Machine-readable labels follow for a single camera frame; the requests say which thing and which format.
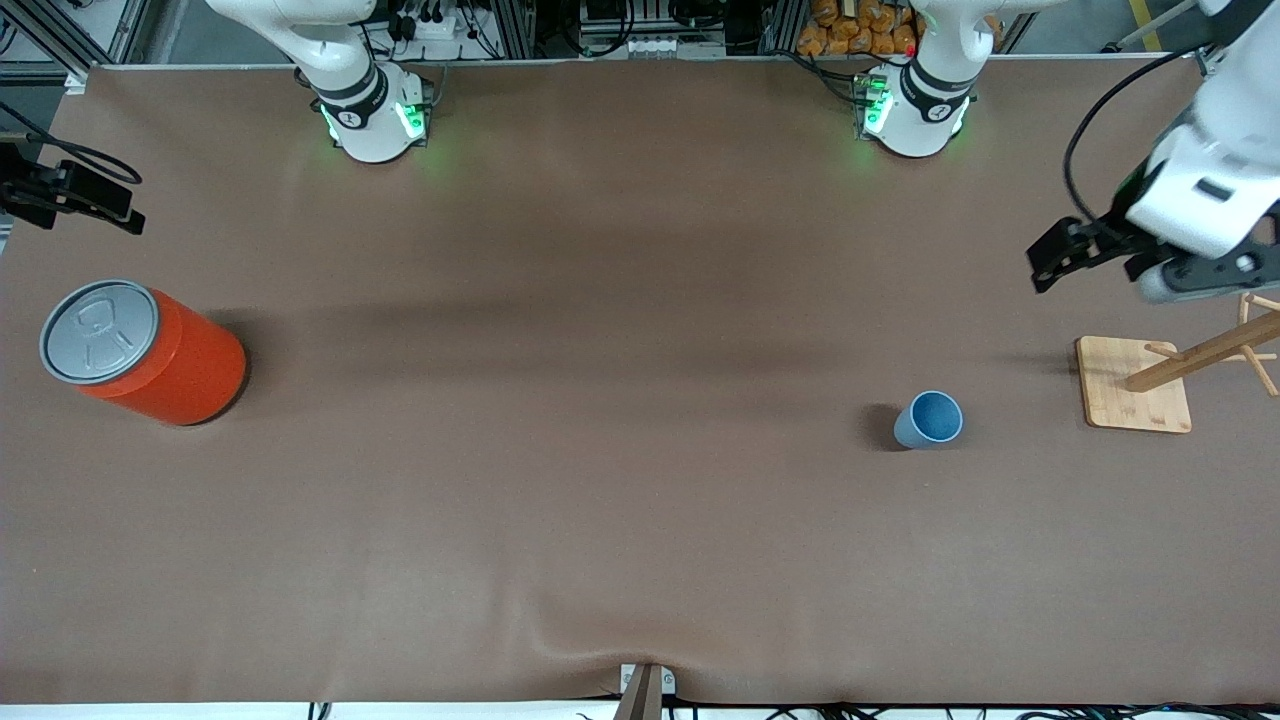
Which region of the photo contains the wooden cup rack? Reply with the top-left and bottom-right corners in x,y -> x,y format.
1075,268 -> 1280,434

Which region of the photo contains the blue plastic cup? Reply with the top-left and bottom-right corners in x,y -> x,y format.
893,390 -> 965,451

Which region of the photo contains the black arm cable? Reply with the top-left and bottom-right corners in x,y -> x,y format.
0,100 -> 143,183
1063,48 -> 1201,226

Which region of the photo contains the white power strip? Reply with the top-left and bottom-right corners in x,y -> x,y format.
385,10 -> 471,41

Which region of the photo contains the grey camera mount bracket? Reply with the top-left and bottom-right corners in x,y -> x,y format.
612,662 -> 677,720

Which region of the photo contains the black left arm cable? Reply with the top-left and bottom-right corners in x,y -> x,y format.
1063,48 -> 1201,226

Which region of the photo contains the orange can with grey lid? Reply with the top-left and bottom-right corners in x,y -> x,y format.
39,280 -> 248,428

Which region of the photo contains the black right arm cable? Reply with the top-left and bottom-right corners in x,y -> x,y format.
0,100 -> 143,183

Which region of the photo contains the bag of orange snacks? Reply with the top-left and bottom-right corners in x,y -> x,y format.
797,0 -> 926,57

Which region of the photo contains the aluminium frame profile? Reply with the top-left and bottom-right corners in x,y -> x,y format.
0,0 -> 151,96

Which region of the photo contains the brown table cloth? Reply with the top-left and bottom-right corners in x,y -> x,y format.
0,57 -> 1280,706

